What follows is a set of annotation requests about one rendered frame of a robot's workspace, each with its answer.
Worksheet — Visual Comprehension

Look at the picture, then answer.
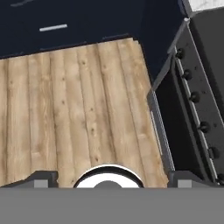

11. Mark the navy blue cupboard run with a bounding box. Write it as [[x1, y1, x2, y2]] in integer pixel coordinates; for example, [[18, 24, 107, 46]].
[[0, 0, 188, 88]]

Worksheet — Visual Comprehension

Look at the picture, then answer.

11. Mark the black oven knob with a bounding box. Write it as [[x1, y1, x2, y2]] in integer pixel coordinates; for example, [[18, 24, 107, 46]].
[[181, 69, 193, 81], [174, 47, 186, 60], [216, 172, 224, 186], [198, 121, 212, 134], [207, 146, 221, 160], [189, 91, 201, 103]]

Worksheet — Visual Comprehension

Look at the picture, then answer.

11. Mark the silver cupboard handle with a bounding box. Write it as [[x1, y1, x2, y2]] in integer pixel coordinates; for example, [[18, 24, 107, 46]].
[[10, 0, 35, 8], [38, 24, 68, 32]]

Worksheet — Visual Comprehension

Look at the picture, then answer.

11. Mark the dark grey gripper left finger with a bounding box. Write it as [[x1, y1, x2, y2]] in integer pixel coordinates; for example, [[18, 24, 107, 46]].
[[0, 170, 60, 189]]

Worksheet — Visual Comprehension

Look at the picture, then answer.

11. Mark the grey oven door handle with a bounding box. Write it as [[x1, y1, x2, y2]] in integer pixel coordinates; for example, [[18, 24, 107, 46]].
[[146, 88, 176, 176]]

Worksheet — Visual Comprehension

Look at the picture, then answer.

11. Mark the round white and black object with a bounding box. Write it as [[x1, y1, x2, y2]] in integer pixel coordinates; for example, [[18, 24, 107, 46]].
[[73, 164, 145, 189]]

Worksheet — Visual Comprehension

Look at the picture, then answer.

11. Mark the black oven with hob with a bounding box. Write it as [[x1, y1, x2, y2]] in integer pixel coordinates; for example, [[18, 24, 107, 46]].
[[147, 8, 224, 187]]

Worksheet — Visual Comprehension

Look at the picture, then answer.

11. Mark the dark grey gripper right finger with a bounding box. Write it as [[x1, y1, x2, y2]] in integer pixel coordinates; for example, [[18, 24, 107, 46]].
[[168, 170, 224, 189]]

